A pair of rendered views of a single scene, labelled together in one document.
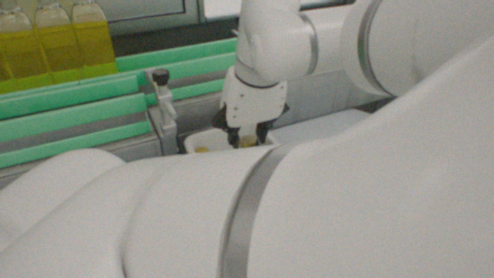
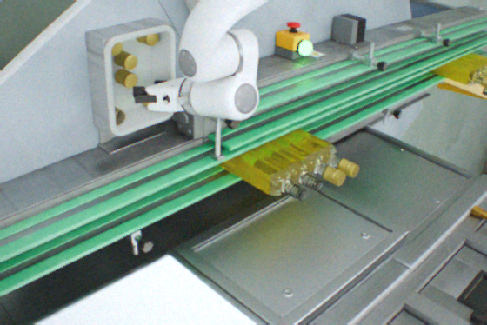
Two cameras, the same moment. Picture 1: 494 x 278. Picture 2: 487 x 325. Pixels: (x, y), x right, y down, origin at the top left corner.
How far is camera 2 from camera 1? 0.89 m
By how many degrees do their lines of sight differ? 58
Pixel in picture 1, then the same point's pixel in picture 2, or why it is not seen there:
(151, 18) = (216, 235)
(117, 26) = (238, 219)
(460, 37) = not seen: outside the picture
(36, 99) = (279, 124)
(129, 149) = not seen: hidden behind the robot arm
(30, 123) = (283, 96)
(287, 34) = (250, 39)
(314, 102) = (31, 184)
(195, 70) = (183, 169)
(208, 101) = (157, 153)
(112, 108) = not seen: hidden behind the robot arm
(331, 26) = (226, 45)
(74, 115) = (264, 102)
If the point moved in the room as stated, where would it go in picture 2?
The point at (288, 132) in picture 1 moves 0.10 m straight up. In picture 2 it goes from (54, 152) to (74, 170)
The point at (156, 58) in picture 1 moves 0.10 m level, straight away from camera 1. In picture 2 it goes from (207, 189) to (202, 226)
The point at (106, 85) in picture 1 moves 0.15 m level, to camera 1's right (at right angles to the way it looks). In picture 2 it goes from (245, 139) to (201, 133)
